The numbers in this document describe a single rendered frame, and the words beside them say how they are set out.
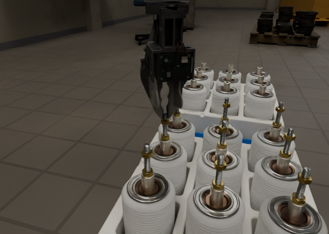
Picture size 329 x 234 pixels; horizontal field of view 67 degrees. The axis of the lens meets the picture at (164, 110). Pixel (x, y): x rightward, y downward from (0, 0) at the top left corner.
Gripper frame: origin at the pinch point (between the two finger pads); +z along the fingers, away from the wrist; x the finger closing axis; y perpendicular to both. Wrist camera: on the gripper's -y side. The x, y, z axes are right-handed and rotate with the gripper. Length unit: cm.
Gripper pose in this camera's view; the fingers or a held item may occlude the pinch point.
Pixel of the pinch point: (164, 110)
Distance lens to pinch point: 50.9
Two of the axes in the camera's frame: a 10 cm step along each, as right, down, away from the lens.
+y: 2.1, 4.2, -8.9
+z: 0.0, 9.0, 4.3
